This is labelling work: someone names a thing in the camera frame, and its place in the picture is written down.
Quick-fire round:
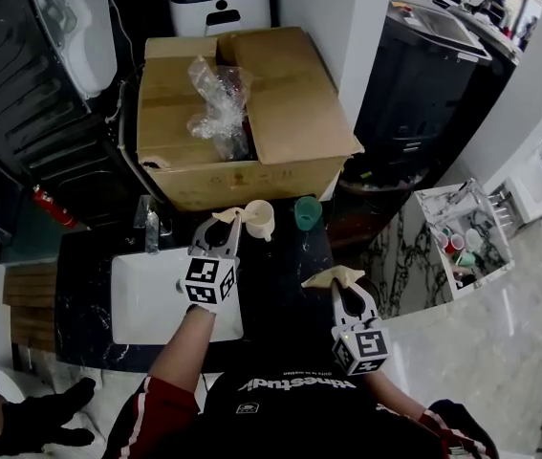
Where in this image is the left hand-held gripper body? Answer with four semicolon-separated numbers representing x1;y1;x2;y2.
183;250;242;313

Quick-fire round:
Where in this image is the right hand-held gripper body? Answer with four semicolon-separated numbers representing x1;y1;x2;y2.
330;316;392;378

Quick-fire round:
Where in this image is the cream mug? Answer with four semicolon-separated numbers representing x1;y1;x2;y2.
244;199;276;243

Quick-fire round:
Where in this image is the green cup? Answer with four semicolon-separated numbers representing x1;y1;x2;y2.
293;195;322;231

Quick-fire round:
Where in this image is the person's left forearm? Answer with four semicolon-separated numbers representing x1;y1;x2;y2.
147;308;218;397

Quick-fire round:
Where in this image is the person's right forearm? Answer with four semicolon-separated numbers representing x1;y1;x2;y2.
365;370;428;421

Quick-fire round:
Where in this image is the person's left hand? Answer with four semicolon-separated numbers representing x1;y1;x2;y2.
185;302;219;317

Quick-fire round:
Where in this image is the white marble vanity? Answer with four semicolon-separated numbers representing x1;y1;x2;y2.
360;178;516;320

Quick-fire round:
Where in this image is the black marble vanity counter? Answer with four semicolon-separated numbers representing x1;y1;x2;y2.
54;193;337;375

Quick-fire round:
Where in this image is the white rectangular sink basin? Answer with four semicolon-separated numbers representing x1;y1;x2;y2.
110;246;245;346

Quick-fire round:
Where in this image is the person's black and red shirt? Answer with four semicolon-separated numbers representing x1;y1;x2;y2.
102;370;501;459

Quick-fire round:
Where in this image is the clear plastic wrap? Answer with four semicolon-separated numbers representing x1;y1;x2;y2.
186;55;255;160

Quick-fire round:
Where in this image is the brown cardboard box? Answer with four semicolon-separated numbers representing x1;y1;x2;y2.
136;26;365;212

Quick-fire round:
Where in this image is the red fire extinguisher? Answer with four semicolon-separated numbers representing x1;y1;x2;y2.
32;185;79;230

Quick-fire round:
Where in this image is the chrome faucet on marble vanity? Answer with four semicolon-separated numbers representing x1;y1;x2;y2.
444;178;478;206

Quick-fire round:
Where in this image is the chrome towel rack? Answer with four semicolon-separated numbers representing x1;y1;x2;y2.
488;188;515;238

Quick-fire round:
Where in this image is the white sink on black stand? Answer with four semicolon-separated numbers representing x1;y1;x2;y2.
504;173;542;225

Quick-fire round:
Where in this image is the large black copier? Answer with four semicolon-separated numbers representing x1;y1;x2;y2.
353;0;494;182

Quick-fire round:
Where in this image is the white rounded appliance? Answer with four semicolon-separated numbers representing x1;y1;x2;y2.
0;365;29;404

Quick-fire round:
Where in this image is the white appliance with black lid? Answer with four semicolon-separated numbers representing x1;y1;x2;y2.
168;0;272;37

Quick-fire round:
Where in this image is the black ribbed metal appliance panel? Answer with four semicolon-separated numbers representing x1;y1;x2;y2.
0;0;148;230

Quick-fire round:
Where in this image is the white hose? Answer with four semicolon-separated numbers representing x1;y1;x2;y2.
105;76;139;162

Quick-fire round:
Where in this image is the white plastic wall device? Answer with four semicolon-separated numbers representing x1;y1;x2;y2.
56;0;119;100

